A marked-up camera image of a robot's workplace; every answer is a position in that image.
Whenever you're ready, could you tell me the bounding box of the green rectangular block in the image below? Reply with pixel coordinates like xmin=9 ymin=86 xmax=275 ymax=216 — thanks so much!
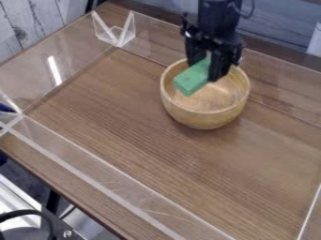
xmin=172 ymin=57 xmax=211 ymax=97

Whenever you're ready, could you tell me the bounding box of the black cable loop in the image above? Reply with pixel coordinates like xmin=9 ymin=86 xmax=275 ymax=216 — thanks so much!
xmin=0 ymin=209 xmax=57 ymax=240

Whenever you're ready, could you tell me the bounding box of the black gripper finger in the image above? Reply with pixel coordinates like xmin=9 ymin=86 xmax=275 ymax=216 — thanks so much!
xmin=184 ymin=35 xmax=207 ymax=67
xmin=209 ymin=49 xmax=231 ymax=82

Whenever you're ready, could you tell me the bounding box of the light wooden bowl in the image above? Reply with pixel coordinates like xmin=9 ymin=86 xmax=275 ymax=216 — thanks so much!
xmin=159 ymin=59 xmax=251 ymax=129

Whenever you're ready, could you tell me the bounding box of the clear acrylic enclosure wall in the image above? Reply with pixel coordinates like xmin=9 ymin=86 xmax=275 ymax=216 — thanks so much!
xmin=0 ymin=6 xmax=321 ymax=240

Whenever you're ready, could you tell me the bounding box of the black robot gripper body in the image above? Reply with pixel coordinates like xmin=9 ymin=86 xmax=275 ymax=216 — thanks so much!
xmin=180 ymin=12 xmax=245 ymax=66

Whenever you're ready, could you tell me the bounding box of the black metal bracket base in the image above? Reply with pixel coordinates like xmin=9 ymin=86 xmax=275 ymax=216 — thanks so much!
xmin=41 ymin=208 xmax=87 ymax=240

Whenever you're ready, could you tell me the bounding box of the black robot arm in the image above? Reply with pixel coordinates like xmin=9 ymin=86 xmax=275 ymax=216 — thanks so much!
xmin=180 ymin=0 xmax=255 ymax=82

